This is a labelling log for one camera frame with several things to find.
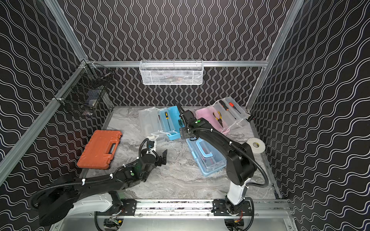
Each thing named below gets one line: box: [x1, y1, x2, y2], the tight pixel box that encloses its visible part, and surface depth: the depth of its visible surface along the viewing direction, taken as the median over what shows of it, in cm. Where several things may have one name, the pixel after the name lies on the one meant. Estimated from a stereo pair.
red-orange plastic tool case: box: [76, 129, 123, 170], surface depth 93 cm
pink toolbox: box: [195, 96, 249, 136], surface depth 105 cm
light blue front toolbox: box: [185, 137, 227, 177], surface depth 83 cm
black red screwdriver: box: [218, 100, 237, 120], surface depth 108 cm
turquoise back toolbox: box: [157, 105, 183, 141], surface depth 102 cm
